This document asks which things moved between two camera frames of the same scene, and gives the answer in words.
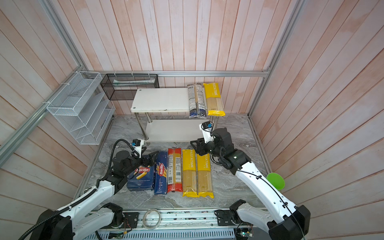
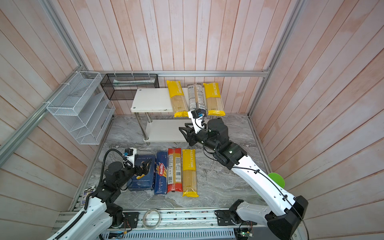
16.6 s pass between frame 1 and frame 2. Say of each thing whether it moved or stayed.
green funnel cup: stayed
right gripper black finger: moved
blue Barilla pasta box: stayed
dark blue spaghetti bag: stayed
